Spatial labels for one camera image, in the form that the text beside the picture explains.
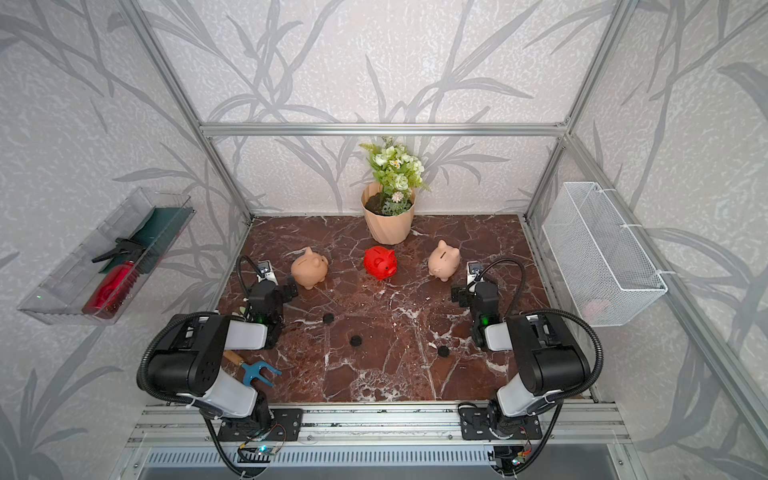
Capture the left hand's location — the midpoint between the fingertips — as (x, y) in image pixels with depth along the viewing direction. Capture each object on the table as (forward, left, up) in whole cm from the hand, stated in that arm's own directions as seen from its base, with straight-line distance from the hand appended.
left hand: (273, 276), depth 93 cm
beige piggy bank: (+3, -11, -1) cm, 11 cm away
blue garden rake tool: (-26, +1, -8) cm, 27 cm away
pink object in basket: (-18, -87, +14) cm, 90 cm away
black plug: (-17, -27, -9) cm, 33 cm away
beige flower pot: (+17, -35, +4) cm, 39 cm away
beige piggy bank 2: (+6, -54, +1) cm, 54 cm away
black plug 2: (-21, -53, -8) cm, 57 cm away
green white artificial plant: (+26, -39, +21) cm, 51 cm away
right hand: (+1, -63, 0) cm, 63 cm away
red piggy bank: (+4, -34, +2) cm, 34 cm away
